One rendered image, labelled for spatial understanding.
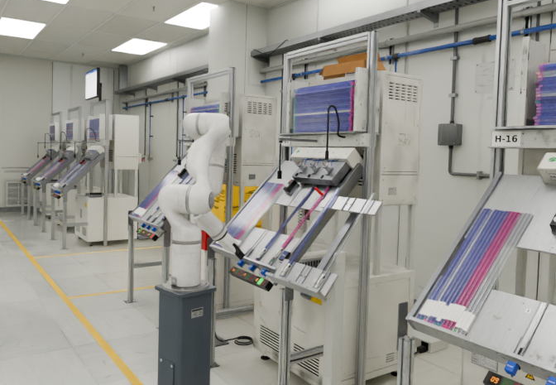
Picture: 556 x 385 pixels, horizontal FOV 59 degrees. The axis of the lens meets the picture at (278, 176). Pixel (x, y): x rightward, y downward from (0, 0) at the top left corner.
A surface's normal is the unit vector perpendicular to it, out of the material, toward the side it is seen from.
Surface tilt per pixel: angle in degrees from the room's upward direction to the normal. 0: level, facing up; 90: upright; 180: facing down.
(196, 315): 90
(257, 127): 90
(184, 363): 90
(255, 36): 90
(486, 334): 45
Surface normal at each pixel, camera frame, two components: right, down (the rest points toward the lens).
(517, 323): -0.55, -0.71
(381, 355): 0.57, 0.05
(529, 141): -0.82, 0.00
